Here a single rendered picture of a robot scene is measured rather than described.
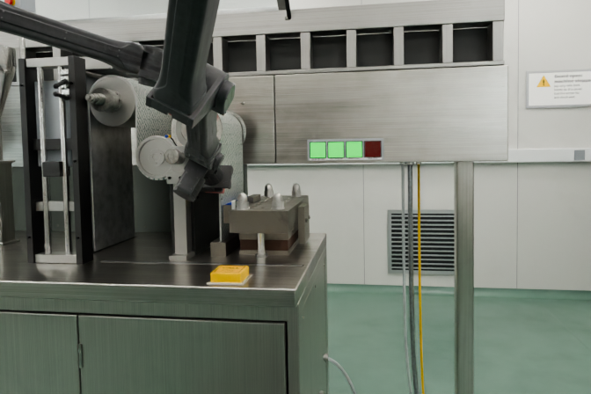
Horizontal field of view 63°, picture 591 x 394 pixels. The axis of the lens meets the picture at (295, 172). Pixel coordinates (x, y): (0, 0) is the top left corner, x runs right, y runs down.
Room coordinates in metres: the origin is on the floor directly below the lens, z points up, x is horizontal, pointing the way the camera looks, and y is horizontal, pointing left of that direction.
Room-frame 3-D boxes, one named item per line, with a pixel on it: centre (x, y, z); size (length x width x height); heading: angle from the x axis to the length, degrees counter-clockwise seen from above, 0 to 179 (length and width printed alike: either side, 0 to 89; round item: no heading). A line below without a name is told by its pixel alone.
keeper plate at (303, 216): (1.45, -0.03, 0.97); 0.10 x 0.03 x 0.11; 171
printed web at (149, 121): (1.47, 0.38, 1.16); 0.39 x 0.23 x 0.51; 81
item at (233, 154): (1.44, 0.19, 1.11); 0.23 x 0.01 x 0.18; 171
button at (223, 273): (1.07, 0.15, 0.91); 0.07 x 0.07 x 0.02; 81
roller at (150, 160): (1.47, 0.37, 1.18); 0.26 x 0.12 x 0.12; 171
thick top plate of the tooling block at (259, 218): (1.45, 0.07, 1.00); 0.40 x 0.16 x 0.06; 171
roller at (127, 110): (1.49, 0.50, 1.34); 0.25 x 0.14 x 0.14; 171
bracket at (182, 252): (1.29, 0.31, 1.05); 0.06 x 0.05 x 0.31; 171
